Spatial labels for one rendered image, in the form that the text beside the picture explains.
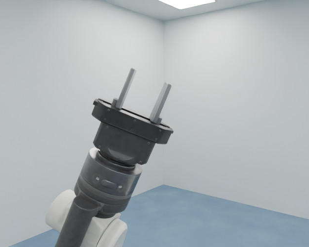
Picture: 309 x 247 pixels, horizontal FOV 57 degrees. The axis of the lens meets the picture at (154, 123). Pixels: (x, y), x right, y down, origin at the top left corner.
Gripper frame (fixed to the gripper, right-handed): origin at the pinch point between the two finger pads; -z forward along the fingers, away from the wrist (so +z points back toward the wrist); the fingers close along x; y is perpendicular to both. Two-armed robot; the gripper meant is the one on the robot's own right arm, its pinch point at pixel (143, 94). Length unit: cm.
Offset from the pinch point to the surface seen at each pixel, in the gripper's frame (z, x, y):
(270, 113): -10, -199, 333
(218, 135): 51, -164, 380
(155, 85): 22, -48, 446
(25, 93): 76, 97, 278
